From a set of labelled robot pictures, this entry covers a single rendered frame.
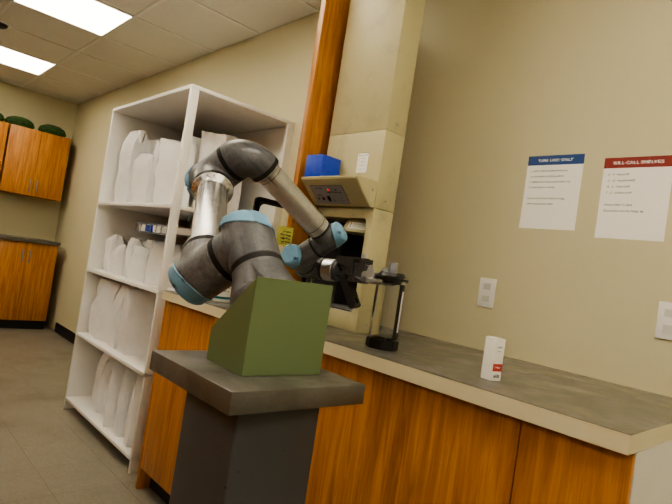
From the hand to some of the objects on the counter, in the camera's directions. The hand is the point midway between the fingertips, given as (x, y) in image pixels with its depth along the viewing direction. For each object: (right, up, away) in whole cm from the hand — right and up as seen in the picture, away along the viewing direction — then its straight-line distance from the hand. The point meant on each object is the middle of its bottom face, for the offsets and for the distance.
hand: (389, 284), depth 167 cm
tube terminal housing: (-11, -20, +50) cm, 55 cm away
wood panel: (-24, -19, +68) cm, 75 cm away
